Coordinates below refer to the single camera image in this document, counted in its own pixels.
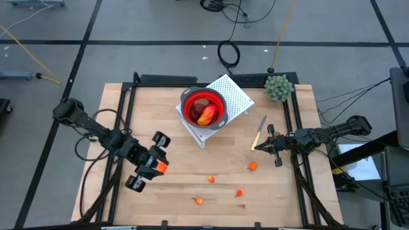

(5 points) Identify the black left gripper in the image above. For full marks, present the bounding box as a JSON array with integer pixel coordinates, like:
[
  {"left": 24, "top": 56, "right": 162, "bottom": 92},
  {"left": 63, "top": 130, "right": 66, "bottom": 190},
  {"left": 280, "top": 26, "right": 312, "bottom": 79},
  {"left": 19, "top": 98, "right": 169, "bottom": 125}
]
[{"left": 122, "top": 130, "right": 172, "bottom": 194}]

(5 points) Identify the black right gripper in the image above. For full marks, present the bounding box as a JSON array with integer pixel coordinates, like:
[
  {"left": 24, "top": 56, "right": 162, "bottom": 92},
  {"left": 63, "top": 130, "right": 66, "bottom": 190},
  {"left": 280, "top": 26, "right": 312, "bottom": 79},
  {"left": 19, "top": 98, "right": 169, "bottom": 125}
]
[{"left": 254, "top": 123, "right": 295, "bottom": 168}]

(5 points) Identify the red collapsible bowl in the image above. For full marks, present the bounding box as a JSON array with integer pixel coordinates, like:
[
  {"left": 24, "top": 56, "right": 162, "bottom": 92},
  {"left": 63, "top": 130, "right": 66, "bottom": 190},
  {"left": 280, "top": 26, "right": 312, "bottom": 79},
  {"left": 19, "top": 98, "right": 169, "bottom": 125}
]
[{"left": 180, "top": 86, "right": 229, "bottom": 131}]

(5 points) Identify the red yellow mango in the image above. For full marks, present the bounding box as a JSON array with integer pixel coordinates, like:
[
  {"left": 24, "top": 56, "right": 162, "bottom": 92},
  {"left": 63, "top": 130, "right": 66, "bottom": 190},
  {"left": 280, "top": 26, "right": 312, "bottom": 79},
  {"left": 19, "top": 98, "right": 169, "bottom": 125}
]
[{"left": 196, "top": 103, "right": 220, "bottom": 127}]

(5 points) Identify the green artificial plant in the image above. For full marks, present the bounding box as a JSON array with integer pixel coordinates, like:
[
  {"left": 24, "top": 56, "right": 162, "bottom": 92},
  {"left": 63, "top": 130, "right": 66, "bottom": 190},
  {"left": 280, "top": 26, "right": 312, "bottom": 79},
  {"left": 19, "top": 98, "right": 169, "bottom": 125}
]
[{"left": 263, "top": 74, "right": 295, "bottom": 103}]

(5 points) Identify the white perforated metal shelf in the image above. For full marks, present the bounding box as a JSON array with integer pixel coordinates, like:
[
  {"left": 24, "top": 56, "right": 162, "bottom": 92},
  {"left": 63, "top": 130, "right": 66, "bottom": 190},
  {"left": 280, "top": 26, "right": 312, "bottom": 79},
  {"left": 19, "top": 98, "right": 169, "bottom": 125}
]
[{"left": 174, "top": 73, "right": 256, "bottom": 150}]

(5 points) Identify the black textured panel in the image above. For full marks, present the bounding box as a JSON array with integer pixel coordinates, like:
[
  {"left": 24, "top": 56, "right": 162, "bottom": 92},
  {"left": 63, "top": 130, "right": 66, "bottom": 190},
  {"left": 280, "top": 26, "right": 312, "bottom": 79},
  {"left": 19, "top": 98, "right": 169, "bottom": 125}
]
[{"left": 220, "top": 72, "right": 300, "bottom": 86}]

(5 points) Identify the white board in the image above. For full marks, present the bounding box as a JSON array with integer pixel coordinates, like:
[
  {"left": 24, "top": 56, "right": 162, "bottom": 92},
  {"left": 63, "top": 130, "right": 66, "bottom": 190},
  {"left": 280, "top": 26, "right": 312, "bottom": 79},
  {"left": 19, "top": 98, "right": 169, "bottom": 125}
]
[{"left": 337, "top": 143, "right": 383, "bottom": 182}]

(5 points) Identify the black diagonal bar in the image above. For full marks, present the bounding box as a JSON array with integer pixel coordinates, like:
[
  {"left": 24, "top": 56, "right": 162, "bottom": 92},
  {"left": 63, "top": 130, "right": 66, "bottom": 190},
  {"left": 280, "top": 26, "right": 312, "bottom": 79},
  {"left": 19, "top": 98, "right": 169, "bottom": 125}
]
[{"left": 328, "top": 130, "right": 400, "bottom": 167}]

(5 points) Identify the dark grey monitor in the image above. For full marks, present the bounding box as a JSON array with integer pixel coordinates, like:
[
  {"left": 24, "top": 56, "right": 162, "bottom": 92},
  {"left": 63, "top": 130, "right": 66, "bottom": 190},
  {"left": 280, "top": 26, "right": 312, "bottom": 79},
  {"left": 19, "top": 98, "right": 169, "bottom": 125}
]
[{"left": 383, "top": 145, "right": 409, "bottom": 192}]

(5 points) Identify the grey cabinet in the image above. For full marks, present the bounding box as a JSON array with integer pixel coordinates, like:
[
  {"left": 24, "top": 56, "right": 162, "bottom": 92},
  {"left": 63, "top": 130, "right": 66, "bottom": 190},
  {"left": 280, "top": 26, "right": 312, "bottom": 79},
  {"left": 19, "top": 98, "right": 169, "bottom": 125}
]
[{"left": 389, "top": 66, "right": 409, "bottom": 150}]

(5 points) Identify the black keyboard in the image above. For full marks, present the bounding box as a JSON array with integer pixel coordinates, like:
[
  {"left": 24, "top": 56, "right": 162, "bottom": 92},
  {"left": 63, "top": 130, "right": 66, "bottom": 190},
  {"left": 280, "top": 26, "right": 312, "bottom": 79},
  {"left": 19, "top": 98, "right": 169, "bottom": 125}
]
[{"left": 385, "top": 185, "right": 409, "bottom": 228}]

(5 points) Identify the black floor object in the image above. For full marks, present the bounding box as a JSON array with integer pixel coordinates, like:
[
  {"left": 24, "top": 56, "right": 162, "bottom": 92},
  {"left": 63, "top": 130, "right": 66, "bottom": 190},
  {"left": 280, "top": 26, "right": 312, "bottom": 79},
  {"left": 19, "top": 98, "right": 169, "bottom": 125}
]
[{"left": 0, "top": 98, "right": 13, "bottom": 116}]

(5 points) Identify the grey-blue stand foot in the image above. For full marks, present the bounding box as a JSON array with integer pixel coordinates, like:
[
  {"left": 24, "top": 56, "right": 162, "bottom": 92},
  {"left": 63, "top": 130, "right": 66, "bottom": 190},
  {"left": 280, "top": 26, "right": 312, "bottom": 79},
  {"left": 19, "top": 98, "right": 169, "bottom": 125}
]
[
  {"left": 8, "top": 0, "right": 66, "bottom": 8},
  {"left": 0, "top": 70, "right": 34, "bottom": 81}
]

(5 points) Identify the knife with wooden handle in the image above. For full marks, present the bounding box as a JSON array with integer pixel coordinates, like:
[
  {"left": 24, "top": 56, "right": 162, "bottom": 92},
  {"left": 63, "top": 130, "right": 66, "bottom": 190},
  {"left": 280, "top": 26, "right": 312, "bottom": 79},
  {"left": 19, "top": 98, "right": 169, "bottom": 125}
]
[{"left": 250, "top": 115, "right": 268, "bottom": 152}]

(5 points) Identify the black aluminium frame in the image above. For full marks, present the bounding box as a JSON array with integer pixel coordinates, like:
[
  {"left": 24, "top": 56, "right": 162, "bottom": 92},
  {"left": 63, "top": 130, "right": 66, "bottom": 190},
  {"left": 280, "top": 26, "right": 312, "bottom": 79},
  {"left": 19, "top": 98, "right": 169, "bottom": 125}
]
[{"left": 72, "top": 72, "right": 344, "bottom": 230}]

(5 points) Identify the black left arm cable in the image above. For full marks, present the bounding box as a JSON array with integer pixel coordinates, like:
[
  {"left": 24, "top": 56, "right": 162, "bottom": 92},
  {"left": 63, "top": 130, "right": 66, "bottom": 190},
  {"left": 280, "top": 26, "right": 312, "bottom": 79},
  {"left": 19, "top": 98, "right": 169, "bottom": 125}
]
[{"left": 79, "top": 148, "right": 109, "bottom": 221}]

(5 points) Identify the black coiled floor cable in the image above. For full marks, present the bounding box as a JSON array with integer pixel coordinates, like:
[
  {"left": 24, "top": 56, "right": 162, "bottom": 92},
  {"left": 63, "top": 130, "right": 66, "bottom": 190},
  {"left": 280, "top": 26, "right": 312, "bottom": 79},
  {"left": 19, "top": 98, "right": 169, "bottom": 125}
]
[{"left": 217, "top": 6, "right": 247, "bottom": 76}]

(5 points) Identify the thin black cable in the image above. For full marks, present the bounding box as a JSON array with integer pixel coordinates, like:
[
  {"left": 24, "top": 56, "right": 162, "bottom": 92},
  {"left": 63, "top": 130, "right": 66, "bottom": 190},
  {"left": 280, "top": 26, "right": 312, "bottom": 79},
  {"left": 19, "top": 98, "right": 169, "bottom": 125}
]
[{"left": 316, "top": 76, "right": 392, "bottom": 125}]

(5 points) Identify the yellow cable with black plug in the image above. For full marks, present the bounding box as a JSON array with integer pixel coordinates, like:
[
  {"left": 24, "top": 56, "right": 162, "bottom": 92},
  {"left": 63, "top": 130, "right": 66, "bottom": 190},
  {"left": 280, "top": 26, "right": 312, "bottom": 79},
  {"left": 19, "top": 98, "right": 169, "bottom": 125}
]
[{"left": 267, "top": 0, "right": 297, "bottom": 73}]

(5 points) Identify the black cable bundle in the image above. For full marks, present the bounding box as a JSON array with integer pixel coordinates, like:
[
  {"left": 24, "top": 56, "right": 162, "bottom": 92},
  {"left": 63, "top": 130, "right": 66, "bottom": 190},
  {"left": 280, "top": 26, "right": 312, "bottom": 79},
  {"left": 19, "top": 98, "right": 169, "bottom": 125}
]
[{"left": 200, "top": 0, "right": 277, "bottom": 25}]

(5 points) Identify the long yellow floor cable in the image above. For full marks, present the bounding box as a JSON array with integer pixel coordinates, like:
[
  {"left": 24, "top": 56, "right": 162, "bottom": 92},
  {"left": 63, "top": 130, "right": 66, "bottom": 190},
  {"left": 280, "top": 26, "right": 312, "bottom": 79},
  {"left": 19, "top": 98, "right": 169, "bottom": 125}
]
[{"left": 0, "top": 24, "right": 63, "bottom": 86}]

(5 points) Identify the white floor cable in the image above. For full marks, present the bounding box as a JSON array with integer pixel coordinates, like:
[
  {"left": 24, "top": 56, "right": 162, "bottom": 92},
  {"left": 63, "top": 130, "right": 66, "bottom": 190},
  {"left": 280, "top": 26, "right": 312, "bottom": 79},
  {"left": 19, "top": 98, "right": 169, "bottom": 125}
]
[{"left": 0, "top": 4, "right": 54, "bottom": 31}]

